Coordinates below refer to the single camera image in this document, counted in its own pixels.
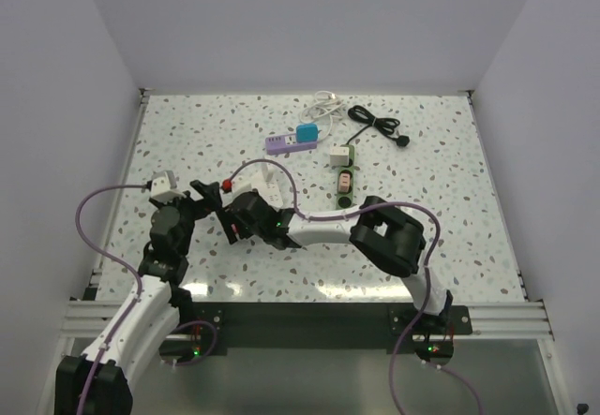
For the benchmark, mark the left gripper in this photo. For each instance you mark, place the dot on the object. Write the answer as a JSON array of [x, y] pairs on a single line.
[[208, 192]]

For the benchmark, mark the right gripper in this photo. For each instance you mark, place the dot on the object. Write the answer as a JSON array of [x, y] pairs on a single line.
[[227, 218]]

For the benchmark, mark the white triangular power strip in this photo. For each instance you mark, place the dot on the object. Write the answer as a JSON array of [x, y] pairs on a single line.
[[263, 182]]

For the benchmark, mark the beige pink plug adapter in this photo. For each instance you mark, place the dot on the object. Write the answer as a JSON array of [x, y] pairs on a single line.
[[344, 183]]

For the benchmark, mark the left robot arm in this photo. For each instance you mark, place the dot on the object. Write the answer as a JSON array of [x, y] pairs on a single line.
[[102, 379]]

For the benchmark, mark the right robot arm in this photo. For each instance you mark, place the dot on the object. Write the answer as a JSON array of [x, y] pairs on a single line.
[[398, 238]]

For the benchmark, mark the blue plug adapter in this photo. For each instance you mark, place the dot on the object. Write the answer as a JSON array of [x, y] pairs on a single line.
[[307, 133]]

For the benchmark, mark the purple power strip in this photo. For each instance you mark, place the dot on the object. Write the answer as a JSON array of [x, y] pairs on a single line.
[[286, 144]]

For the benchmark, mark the green power strip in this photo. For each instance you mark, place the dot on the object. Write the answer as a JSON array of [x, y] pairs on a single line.
[[345, 201]]

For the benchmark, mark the white cube charger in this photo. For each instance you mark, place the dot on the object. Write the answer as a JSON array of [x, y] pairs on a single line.
[[340, 156]]

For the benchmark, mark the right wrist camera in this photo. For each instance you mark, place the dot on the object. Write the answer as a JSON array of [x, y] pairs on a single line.
[[229, 185]]

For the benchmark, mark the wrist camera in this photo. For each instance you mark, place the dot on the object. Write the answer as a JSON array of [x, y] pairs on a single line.
[[163, 187], [229, 185]]

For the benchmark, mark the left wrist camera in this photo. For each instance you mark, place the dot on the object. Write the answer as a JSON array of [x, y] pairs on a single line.
[[163, 187]]

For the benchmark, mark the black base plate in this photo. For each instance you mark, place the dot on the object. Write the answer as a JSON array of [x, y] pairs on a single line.
[[291, 325]]

